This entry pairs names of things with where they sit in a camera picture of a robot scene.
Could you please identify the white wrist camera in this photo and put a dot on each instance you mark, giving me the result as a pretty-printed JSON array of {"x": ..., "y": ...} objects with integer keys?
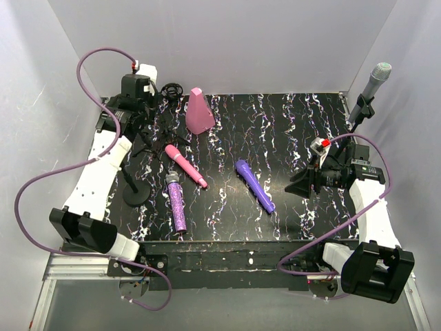
[
  {"x": 321, "y": 147},
  {"x": 145, "y": 77}
]

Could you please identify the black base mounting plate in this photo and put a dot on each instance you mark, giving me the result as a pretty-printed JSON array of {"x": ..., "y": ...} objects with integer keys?
[{"x": 236, "y": 264}]

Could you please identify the black clip mic stand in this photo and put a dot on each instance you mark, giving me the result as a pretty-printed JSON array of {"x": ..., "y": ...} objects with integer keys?
[{"x": 136, "y": 192}]

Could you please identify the black folding tripod stand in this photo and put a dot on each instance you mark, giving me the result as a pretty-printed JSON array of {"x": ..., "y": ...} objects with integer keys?
[{"x": 165, "y": 136}]

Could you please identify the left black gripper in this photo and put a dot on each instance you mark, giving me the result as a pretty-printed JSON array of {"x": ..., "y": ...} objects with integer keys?
[{"x": 141, "y": 123}]

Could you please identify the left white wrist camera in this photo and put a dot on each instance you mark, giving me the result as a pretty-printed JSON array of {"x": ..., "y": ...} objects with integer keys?
[{"x": 145, "y": 77}]

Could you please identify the black round-base mic stand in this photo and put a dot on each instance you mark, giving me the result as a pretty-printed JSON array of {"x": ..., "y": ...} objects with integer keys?
[{"x": 365, "y": 112}]

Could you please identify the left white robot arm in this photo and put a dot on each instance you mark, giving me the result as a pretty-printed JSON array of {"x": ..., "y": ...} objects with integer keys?
[{"x": 81, "y": 220}]

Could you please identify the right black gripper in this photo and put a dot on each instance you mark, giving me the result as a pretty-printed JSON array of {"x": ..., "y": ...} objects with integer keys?
[{"x": 317, "y": 177}]

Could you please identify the pink metronome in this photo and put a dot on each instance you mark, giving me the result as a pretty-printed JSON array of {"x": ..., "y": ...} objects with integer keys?
[{"x": 199, "y": 117}]

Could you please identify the purple glitter microphone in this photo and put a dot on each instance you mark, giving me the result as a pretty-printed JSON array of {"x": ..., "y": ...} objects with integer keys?
[{"x": 176, "y": 201}]

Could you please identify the purple plastic microphone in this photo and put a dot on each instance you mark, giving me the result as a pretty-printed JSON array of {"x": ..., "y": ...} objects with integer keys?
[{"x": 245, "y": 172}]

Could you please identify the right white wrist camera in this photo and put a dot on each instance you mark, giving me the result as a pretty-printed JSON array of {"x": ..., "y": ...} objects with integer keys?
[{"x": 321, "y": 147}]

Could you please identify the silver microphone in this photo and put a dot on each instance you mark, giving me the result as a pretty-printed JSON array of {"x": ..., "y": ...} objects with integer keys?
[{"x": 378, "y": 76}]

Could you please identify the pink microphone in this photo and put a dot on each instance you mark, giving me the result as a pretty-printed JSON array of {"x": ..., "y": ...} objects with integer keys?
[{"x": 174, "y": 154}]

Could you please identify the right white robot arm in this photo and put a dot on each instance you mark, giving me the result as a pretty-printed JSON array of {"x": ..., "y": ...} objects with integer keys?
[{"x": 378, "y": 268}]

